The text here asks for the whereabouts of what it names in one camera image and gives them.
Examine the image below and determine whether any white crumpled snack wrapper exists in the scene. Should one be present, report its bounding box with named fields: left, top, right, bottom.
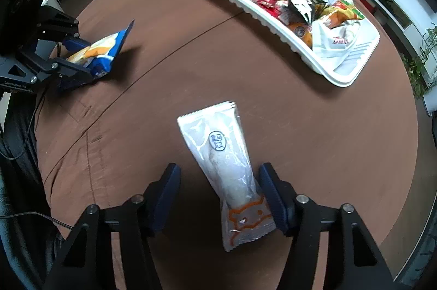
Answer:
left=311, top=20, right=361, bottom=70

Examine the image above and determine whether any white plastic tray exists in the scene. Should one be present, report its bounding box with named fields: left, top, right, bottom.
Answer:
left=229, top=0, right=380, bottom=87

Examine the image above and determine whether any brown round table cloth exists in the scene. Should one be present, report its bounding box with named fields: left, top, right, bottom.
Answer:
left=36, top=0, right=418, bottom=289

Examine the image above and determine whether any blue yellow chip bag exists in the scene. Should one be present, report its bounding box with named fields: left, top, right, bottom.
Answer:
left=67, top=20, right=135, bottom=78

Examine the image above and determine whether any plant in white pot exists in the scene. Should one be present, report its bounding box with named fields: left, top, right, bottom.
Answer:
left=402, top=22, right=436, bottom=116

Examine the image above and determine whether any clear white orange snack packet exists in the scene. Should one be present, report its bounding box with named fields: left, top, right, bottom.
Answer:
left=177, top=101, right=276, bottom=251

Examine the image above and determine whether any orange yellow snack packet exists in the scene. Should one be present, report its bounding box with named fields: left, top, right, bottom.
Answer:
left=320, top=0, right=365, bottom=29

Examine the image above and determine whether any black snack bag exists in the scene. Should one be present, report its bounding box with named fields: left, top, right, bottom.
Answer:
left=288, top=0, right=328, bottom=24

